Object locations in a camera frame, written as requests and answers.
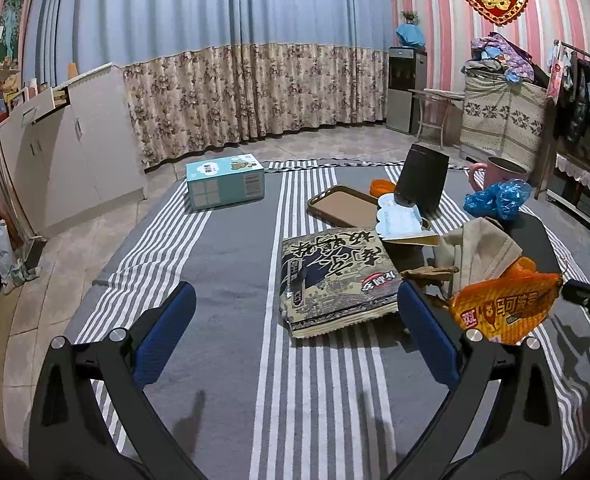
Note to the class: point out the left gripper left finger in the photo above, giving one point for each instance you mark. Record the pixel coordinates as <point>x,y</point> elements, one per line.
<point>69,438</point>

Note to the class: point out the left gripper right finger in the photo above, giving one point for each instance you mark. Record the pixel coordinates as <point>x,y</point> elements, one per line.
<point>522,438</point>

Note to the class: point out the orange snack bag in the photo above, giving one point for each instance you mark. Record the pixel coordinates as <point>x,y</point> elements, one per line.
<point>509,308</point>

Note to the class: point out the beige cloth rag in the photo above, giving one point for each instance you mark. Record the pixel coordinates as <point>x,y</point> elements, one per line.
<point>480,250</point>

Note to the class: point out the patterned snack package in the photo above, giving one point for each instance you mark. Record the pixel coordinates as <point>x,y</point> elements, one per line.
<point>334,279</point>

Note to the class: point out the black woven cup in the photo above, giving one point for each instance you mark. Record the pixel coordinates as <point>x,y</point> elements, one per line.
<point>422,179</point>

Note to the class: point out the black flat case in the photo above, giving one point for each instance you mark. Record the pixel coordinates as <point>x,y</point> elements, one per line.
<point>529,232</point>

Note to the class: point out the grey striped table cloth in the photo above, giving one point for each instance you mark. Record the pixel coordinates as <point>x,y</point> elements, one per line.
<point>243,398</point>

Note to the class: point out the blue crumpled plastic bag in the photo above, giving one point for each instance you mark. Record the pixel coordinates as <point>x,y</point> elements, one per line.
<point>501,201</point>

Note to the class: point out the low tv bench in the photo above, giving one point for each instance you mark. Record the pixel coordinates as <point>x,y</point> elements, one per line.
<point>569,188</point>

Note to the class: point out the white paper booklet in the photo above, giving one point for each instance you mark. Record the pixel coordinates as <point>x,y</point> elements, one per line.
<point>403,225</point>

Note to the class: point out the pink metal mug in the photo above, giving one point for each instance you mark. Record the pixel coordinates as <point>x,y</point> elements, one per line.
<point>494,170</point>

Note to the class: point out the white low cabinet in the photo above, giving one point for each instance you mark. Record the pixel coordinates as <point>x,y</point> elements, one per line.
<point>71,152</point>

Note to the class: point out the orange plastic lid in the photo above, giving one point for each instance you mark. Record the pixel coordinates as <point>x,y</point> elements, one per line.
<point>380,187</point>

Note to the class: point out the brown rectangular tray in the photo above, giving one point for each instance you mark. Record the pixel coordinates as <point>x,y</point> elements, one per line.
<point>344,207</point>

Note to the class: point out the teal tissue box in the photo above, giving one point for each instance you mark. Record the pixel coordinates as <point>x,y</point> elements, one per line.
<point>225,181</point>

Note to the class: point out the cloth covered cabinet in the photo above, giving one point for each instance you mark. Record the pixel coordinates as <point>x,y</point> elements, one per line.
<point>503,118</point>

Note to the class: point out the small folding table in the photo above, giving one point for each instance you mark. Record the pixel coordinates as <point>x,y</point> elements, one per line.
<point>435,106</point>

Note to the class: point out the clothes rack with garments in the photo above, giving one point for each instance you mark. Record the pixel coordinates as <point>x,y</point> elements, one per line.
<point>569,90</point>

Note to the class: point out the pile of folded clothes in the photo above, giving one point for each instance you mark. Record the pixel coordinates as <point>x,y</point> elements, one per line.
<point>498,55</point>

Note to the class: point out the grey water dispenser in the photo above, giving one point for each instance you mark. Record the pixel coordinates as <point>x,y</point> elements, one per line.
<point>407,71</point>

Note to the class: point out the blue floral curtain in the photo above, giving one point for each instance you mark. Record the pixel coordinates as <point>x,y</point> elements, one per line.
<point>207,73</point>

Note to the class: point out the blue bag on dispenser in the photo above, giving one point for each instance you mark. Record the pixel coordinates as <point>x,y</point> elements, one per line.
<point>410,36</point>

